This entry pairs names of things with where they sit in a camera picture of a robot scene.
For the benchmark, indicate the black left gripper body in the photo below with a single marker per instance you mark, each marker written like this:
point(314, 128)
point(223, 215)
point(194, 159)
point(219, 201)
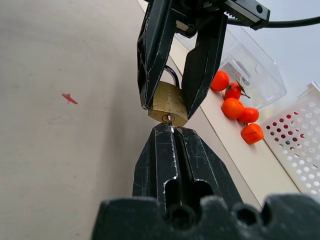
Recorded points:
point(240, 10)

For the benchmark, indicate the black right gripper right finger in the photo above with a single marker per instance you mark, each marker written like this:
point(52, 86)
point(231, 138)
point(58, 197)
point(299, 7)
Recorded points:
point(202, 162)

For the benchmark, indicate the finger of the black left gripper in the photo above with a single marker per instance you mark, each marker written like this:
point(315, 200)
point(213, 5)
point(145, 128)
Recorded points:
point(200, 75)
point(152, 50)

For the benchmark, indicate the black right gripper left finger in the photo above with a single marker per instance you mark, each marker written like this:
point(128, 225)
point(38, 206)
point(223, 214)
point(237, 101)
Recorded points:
point(155, 160)

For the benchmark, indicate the silver padlock key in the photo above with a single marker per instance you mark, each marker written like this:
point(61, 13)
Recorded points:
point(171, 123)

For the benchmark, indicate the brass padlock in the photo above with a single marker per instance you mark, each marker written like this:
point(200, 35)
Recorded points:
point(168, 102)

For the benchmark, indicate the orange tomato top left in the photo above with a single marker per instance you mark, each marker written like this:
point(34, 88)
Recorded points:
point(220, 80)

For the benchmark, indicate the orange tomato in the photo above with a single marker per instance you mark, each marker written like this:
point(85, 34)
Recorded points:
point(220, 80)
point(232, 108)
point(250, 115)
point(252, 133)

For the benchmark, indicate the red tomato with stem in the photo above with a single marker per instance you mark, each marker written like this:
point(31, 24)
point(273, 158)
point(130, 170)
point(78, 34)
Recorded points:
point(233, 91)

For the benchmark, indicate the orange tomato centre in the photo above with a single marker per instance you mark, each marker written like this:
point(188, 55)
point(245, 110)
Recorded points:
point(232, 108)

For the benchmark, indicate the orange tomato bottom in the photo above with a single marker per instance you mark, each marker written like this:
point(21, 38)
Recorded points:
point(252, 133)

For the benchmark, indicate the clear plastic container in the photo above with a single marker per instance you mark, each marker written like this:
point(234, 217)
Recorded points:
point(260, 70)

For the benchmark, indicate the orange tomato right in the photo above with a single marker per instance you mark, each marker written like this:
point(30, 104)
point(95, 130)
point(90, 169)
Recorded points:
point(250, 115)

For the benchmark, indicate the red tape mark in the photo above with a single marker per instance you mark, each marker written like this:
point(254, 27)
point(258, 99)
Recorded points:
point(69, 98)

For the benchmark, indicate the white perforated plastic basket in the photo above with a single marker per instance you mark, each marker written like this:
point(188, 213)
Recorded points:
point(297, 140)

